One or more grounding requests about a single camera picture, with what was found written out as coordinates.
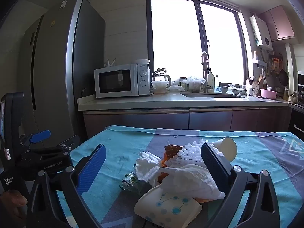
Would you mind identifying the clear bag with dark contents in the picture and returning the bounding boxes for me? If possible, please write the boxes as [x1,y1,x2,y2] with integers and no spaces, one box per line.
[188,76,206,93]

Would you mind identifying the brown kitchen base cabinets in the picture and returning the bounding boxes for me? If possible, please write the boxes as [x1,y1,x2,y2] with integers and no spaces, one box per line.
[83,107,293,139]

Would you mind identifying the large white tissue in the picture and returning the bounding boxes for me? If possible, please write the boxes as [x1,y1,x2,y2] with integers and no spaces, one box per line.
[150,165,226,200]

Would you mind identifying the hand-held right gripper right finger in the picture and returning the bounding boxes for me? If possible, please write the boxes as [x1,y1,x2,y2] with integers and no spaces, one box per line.
[201,142,281,228]

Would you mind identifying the white microwave oven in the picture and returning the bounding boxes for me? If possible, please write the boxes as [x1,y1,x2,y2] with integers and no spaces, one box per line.
[94,64,151,99]

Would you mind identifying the metal kitchen faucet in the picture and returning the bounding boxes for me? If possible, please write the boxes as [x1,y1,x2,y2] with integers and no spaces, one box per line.
[201,51,212,93]

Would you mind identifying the translucent plastic bowl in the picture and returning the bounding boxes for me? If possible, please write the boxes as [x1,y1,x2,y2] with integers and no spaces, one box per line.
[151,80,170,96]

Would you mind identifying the teal and grey printed tablecloth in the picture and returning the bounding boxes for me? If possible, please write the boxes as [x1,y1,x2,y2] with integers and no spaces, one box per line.
[69,125,304,228]

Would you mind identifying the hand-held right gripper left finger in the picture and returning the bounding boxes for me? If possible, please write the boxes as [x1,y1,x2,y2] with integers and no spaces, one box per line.
[27,144,107,228]

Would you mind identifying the pink wall cabinet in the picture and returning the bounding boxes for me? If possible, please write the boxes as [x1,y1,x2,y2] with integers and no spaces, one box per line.
[257,5,296,42]

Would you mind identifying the hanging dark pan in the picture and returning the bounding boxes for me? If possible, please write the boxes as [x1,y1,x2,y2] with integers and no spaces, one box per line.
[279,68,289,86]

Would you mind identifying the pink bowl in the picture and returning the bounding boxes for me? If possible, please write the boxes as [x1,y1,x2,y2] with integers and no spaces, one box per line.
[260,89,277,100]

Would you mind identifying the dotted paper cup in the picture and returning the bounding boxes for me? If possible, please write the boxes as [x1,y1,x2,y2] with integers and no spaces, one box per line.
[134,185,203,227]

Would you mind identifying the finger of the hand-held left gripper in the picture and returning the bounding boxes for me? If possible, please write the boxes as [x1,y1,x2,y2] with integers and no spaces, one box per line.
[28,130,51,146]
[56,135,80,153]

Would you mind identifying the white water heater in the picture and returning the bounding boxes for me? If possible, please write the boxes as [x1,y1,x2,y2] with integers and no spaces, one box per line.
[249,15,273,52]

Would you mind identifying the beige kitchen countertop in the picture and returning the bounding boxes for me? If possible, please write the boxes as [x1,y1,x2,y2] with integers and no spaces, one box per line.
[77,91,289,111]

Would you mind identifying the green clear plastic wrapper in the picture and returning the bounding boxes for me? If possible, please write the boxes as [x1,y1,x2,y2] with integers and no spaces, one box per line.
[119,172,143,192]

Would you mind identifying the white plastic bag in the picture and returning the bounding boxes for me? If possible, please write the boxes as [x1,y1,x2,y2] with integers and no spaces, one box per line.
[167,84,185,93]

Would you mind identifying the white perforated utensil holder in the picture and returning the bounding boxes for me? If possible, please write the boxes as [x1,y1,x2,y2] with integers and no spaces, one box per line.
[246,77,260,96]

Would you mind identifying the kitchen window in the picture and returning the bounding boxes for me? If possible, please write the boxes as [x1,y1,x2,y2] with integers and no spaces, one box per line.
[146,0,250,86]

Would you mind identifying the white foam fruit net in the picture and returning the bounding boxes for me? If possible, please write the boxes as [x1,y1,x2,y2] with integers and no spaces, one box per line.
[166,141,226,169]

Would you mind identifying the white soap bottle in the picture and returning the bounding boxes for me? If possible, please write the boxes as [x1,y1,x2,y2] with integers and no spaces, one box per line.
[207,68,215,92]

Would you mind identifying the orange peel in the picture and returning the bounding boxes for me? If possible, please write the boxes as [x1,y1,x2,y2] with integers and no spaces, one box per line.
[153,151,172,188]

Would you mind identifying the grey wall shelf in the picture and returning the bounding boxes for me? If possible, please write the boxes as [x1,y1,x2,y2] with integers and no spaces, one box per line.
[253,51,268,67]

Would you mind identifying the white paper cup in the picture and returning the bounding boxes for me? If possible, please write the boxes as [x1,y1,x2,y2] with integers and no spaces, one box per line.
[211,137,238,162]

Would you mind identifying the person's left hand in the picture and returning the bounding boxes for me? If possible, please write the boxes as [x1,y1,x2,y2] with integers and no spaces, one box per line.
[0,189,28,222]

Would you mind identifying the grey refrigerator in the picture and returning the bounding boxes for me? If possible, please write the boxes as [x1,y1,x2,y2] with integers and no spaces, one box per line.
[18,0,106,146]

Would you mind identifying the glass kettle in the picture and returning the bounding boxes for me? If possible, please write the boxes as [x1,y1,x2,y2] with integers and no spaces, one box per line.
[152,68,172,88]

